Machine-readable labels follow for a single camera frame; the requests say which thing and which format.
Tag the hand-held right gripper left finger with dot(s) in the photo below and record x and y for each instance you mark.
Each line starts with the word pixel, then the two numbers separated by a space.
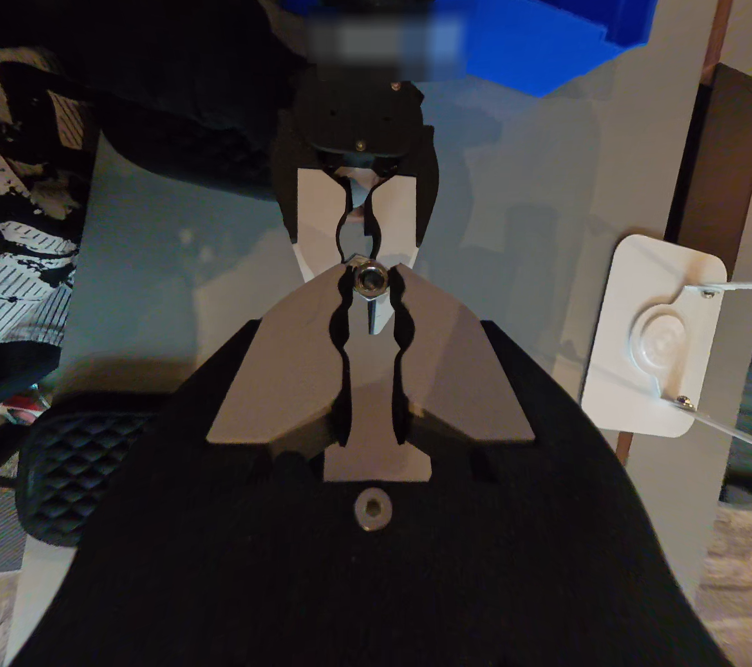
pixel 282 379

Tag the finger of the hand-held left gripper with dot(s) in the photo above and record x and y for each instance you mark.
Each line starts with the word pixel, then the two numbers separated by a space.
pixel 317 221
pixel 396 215

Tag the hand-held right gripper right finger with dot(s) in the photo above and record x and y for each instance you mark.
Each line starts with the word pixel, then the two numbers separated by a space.
pixel 464 379

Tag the silver hex nut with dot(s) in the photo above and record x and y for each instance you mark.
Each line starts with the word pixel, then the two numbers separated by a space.
pixel 380 291

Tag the person's left forearm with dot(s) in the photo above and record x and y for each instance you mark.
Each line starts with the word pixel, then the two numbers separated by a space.
pixel 147 62

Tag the white document stand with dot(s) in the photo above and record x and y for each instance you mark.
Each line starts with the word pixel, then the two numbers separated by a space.
pixel 623 326

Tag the blue plastic bin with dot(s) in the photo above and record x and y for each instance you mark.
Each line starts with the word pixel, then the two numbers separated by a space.
pixel 558 3

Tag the black white patterned clothing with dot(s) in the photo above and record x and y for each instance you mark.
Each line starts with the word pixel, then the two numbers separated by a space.
pixel 35 279

